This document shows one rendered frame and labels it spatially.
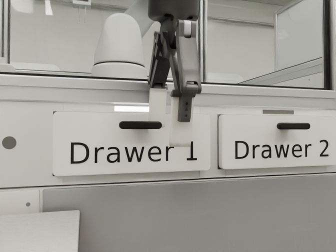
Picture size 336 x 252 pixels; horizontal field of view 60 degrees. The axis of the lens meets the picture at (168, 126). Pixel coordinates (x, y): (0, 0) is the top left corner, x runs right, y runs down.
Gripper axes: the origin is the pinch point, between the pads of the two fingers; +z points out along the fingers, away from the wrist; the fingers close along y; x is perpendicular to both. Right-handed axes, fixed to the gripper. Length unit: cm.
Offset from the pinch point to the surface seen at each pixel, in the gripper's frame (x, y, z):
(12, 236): 21.4, -6.0, 12.8
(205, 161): -10.2, 6.7, 7.9
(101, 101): 9.7, 10.5, -3.0
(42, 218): 18.8, 1.3, 14.4
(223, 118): -14.1, 8.4, -0.4
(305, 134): -33.7, 7.7, 2.8
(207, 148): -10.6, 7.2, 5.4
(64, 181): 16.0, 7.8, 11.1
